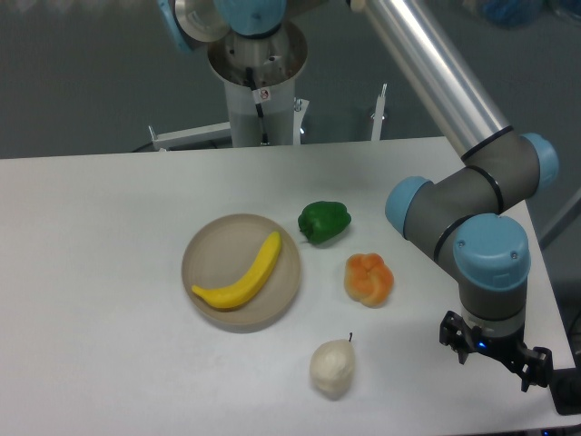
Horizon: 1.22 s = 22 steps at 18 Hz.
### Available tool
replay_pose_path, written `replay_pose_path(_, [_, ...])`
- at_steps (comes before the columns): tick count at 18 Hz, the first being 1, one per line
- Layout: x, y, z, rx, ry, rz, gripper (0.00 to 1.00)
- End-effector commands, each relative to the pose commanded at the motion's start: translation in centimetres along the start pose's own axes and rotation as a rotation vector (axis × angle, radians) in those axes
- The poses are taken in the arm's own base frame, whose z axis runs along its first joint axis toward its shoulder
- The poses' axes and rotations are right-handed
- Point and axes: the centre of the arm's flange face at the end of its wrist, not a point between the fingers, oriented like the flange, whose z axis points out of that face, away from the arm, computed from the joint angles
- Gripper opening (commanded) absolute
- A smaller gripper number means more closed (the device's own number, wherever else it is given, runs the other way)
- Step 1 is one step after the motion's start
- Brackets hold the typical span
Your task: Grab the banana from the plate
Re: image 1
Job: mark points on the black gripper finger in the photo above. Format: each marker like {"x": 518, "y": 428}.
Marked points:
{"x": 454, "y": 333}
{"x": 534, "y": 366}

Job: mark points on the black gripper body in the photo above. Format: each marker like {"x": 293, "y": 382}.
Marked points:
{"x": 501, "y": 341}

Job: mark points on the yellow toy banana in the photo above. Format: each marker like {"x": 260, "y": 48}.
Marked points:
{"x": 239, "y": 293}

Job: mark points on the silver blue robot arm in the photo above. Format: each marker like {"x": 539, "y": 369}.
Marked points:
{"x": 460, "y": 223}

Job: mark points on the beige round plate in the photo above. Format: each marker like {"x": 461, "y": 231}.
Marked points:
{"x": 221, "y": 252}

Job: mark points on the black device at table edge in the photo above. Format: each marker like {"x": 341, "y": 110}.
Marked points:
{"x": 565, "y": 391}

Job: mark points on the orange toy bread roll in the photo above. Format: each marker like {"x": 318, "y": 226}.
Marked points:
{"x": 367, "y": 279}

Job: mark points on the white toy pear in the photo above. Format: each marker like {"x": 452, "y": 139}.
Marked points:
{"x": 332, "y": 367}

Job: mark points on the green toy bell pepper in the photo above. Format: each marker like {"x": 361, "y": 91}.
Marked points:
{"x": 321, "y": 221}

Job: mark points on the white upright metal bracket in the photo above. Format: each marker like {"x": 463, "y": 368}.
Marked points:
{"x": 378, "y": 115}

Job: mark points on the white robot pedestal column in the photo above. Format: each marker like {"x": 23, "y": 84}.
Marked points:
{"x": 259, "y": 76}

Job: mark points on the white metal base bracket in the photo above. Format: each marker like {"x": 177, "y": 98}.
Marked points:
{"x": 190, "y": 139}

